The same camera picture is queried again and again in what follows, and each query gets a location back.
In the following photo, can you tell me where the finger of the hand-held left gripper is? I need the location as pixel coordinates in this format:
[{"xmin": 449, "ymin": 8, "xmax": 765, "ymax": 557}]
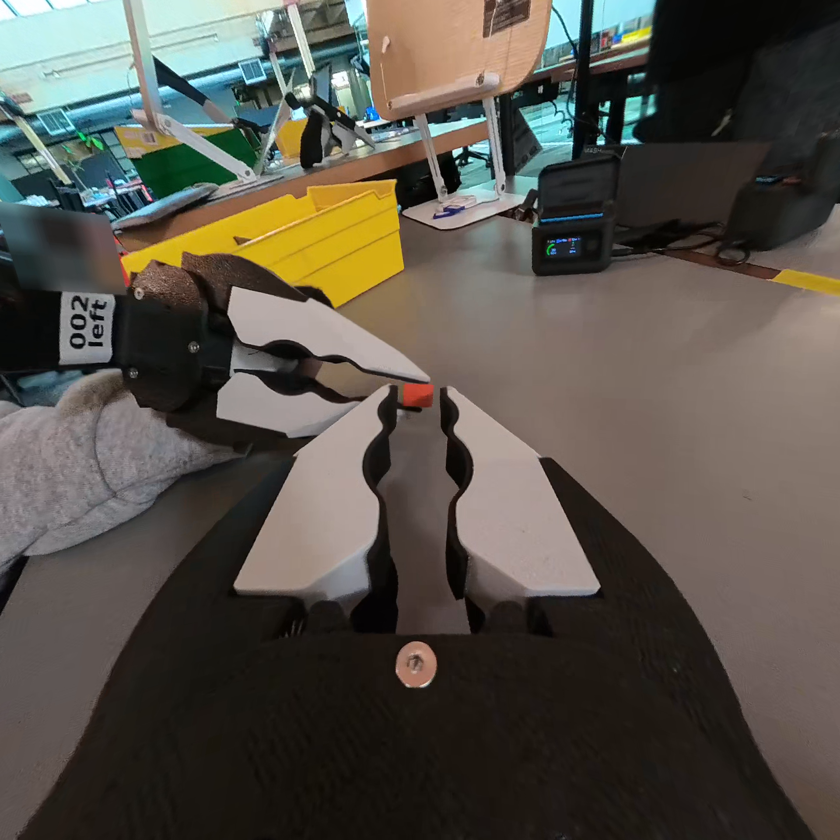
[
  {"xmin": 215, "ymin": 369, "xmax": 368, "ymax": 441},
  {"xmin": 226, "ymin": 287, "xmax": 433, "ymax": 386}
]

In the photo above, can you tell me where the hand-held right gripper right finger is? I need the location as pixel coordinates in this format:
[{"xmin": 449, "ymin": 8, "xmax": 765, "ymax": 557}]
[{"xmin": 440, "ymin": 387, "xmax": 601, "ymax": 603}]

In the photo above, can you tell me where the small black label printer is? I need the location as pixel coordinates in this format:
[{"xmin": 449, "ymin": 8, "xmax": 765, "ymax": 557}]
[{"xmin": 530, "ymin": 156, "xmax": 622, "ymax": 277}]

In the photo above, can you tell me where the yellow plastic bin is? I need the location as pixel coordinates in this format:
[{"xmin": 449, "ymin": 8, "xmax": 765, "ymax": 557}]
[{"xmin": 121, "ymin": 178, "xmax": 404, "ymax": 309}]

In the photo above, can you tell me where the large wooden board stand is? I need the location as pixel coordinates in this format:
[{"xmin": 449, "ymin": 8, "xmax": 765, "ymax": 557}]
[{"xmin": 364, "ymin": 0, "xmax": 553, "ymax": 232}]

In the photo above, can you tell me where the wooden desk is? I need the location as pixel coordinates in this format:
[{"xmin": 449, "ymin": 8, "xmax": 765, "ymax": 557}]
[{"xmin": 112, "ymin": 118, "xmax": 500, "ymax": 253}]

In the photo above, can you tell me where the dark cloth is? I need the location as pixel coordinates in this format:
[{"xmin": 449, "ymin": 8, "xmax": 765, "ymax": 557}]
[{"xmin": 633, "ymin": 0, "xmax": 840, "ymax": 147}]

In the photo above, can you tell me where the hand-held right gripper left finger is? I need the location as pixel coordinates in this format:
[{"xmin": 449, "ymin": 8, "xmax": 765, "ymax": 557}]
[{"xmin": 234, "ymin": 385, "xmax": 400, "ymax": 606}]

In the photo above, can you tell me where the black stand pole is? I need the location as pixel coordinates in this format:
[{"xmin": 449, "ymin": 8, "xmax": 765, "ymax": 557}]
[{"xmin": 572, "ymin": 0, "xmax": 595, "ymax": 158}]

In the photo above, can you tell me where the yellow tape strip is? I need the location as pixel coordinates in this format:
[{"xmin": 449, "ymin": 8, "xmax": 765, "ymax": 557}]
[{"xmin": 773, "ymin": 267, "xmax": 840, "ymax": 298}]

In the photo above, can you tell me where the plain black charger box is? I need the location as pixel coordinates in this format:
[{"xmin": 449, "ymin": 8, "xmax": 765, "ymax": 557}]
[{"xmin": 727, "ymin": 172, "xmax": 840, "ymax": 252}]

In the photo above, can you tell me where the dark flat panel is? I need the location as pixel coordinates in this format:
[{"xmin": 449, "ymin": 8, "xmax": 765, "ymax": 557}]
[{"xmin": 616, "ymin": 140, "xmax": 773, "ymax": 228}]

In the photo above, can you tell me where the green and yellow bin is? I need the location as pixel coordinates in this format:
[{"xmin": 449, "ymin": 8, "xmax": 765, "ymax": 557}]
[{"xmin": 113, "ymin": 122, "xmax": 259, "ymax": 193}]

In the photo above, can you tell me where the black cable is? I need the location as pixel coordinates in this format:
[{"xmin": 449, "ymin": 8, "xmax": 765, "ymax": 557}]
[{"xmin": 610, "ymin": 222, "xmax": 752, "ymax": 266}]

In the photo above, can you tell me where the spare black white gripper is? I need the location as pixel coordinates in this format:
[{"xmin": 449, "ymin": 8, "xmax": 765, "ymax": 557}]
[{"xmin": 283, "ymin": 92, "xmax": 379, "ymax": 169}]

